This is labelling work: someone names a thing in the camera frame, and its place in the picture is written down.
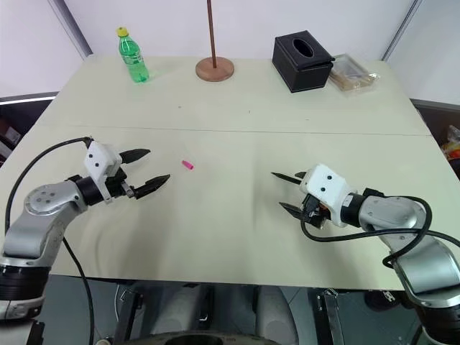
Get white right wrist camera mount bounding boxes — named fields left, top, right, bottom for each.
left=299, top=164, right=360, bottom=229

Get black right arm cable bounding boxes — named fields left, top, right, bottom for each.
left=300, top=195, right=460, bottom=269

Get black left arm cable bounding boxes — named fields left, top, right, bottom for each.
left=4, top=135, right=95, bottom=235

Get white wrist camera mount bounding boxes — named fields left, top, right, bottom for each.
left=299, top=164, right=360, bottom=229
left=83, top=141, right=121, bottom=204

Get clear plastic box of sticks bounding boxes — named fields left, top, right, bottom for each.
left=328, top=53, right=382, bottom=99

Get green plastic bottle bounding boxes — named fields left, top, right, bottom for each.
left=115, top=26, right=150, bottom=85

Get wooden stand with round base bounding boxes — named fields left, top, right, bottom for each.
left=195, top=0, right=235, bottom=83

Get dark cluttered shelf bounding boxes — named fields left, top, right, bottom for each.
left=0, top=91, right=59, bottom=170

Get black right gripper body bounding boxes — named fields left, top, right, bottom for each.
left=300, top=193, right=330, bottom=229

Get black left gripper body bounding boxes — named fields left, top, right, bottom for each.
left=103, top=167, right=139, bottom=201

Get black leather tissue box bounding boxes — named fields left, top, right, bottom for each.
left=271, top=29, right=336, bottom=94

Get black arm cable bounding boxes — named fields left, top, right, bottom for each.
left=4, top=135, right=95, bottom=235
left=300, top=195, right=460, bottom=269

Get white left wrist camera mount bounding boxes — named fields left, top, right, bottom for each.
left=83, top=141, right=121, bottom=204

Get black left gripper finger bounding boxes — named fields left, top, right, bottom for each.
left=119, top=147, right=151, bottom=166
left=133, top=174, right=171, bottom=201

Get black hanging cable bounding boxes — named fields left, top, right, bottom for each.
left=62, top=235, right=96, bottom=345

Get colourful packets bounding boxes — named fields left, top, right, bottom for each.
left=442, top=124, right=460, bottom=161

